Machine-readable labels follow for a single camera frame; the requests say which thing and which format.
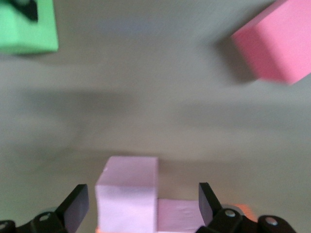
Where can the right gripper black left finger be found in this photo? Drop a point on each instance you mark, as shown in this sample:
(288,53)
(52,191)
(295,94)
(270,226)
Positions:
(68,213)

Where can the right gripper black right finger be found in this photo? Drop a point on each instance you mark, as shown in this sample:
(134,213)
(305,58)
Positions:
(211,213)

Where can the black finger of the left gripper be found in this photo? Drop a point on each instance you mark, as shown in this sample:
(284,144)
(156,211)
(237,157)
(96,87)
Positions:
(28,11)

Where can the green foam cube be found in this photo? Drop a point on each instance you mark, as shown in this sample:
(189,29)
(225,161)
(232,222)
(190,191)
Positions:
(29,36)

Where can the lilac foam cube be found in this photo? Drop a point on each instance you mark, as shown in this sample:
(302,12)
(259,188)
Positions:
(126,201)
(177,213)

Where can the brown table cover sheet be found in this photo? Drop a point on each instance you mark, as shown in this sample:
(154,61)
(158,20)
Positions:
(145,97)

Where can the red foam cube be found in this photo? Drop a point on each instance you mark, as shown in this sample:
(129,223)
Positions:
(274,48)

